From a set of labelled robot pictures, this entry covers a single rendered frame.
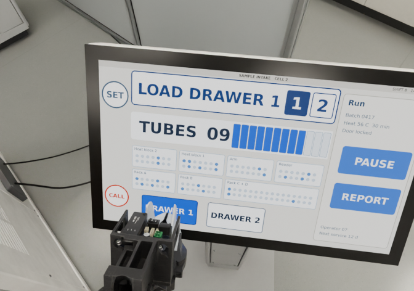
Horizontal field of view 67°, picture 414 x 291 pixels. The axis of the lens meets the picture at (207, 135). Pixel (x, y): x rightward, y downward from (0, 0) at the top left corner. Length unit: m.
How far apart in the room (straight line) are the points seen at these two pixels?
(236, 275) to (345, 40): 1.74
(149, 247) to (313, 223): 0.28
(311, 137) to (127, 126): 0.28
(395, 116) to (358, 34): 2.08
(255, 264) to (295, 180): 1.03
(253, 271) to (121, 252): 1.15
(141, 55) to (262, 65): 0.17
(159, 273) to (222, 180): 0.18
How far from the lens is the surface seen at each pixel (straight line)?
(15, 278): 0.95
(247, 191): 0.51
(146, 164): 0.51
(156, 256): 0.38
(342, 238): 0.57
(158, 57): 0.46
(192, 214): 0.53
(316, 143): 0.49
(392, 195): 0.56
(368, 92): 0.49
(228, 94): 0.45
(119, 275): 0.33
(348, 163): 0.51
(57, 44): 2.48
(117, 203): 0.56
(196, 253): 1.50
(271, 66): 0.45
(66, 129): 1.97
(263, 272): 1.51
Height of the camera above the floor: 1.51
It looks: 58 degrees down
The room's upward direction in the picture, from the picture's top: straight up
